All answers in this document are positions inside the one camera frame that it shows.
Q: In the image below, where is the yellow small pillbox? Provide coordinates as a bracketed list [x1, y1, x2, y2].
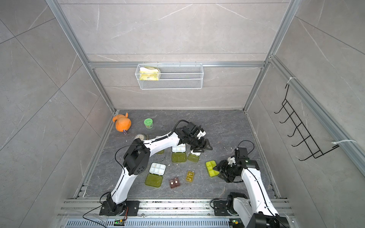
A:
[185, 171, 194, 182]

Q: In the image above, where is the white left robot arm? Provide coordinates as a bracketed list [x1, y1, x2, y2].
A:
[107, 120, 213, 207]

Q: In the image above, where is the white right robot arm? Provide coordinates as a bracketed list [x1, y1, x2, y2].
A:
[213, 147, 290, 228]

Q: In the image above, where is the small green pillbox centre right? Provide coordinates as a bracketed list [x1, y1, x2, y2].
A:
[187, 150, 201, 162]

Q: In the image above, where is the green lidded round jar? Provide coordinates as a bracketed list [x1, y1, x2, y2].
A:
[144, 118, 154, 129]

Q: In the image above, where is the grey alarm clock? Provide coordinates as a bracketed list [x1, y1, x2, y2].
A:
[135, 134, 147, 141]

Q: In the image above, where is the brown small pillbox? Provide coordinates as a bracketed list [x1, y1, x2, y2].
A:
[169, 177, 180, 189]

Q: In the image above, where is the large green six-cell pillbox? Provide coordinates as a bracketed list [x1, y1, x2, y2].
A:
[144, 162, 166, 188]

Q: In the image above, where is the orange plush toy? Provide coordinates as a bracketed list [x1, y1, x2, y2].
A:
[112, 113, 132, 135]

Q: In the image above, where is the yellow packet in basket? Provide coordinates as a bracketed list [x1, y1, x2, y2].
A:
[138, 66, 161, 81]

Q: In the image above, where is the white wire wall basket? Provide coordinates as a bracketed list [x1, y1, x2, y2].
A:
[135, 63, 204, 90]

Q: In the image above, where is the black wall hook rack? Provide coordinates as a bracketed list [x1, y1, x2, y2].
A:
[274, 84, 339, 162]

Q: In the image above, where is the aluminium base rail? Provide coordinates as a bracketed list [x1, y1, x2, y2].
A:
[56, 199, 297, 228]

